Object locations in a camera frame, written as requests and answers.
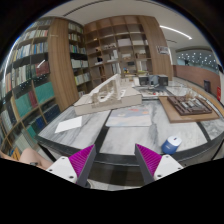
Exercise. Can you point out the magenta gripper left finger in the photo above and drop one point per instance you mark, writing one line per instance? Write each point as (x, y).
(75, 168)

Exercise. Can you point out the person's forearm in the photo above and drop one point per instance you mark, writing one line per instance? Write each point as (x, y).
(31, 157)

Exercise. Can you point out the white sheet of paper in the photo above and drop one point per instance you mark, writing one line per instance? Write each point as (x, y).
(69, 124)

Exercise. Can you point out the wooden display shelf unit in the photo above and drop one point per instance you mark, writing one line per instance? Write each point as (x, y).
(130, 45)

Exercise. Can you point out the wooden bookshelf with books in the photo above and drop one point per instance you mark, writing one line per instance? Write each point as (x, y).
(45, 72)

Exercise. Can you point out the grey box model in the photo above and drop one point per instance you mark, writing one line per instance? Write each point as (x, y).
(153, 80)

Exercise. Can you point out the pale painted sheet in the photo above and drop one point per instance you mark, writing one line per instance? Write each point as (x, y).
(136, 116)

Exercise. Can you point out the blue and white mouse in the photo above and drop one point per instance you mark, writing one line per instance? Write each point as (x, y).
(171, 144)

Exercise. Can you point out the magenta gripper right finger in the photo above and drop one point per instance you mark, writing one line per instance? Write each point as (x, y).
(154, 166)

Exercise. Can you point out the white architectural model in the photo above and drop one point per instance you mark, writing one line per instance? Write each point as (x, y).
(115, 92)

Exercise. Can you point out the brown architectural model on board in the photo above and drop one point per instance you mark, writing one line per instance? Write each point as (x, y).
(181, 109)

